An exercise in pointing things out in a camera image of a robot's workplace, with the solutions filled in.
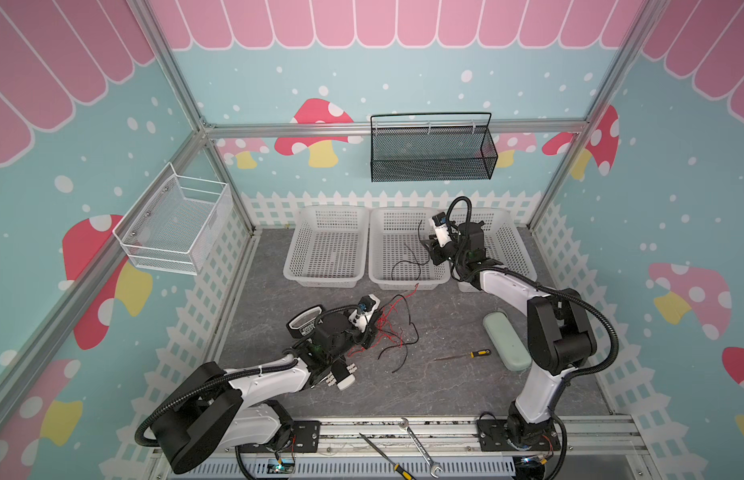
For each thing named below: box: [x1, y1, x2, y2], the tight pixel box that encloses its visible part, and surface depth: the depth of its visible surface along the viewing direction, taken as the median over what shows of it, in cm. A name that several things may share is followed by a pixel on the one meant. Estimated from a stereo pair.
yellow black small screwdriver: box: [433, 348, 492, 362], surface depth 89 cm
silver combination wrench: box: [398, 417, 443, 479], surface depth 74 cm
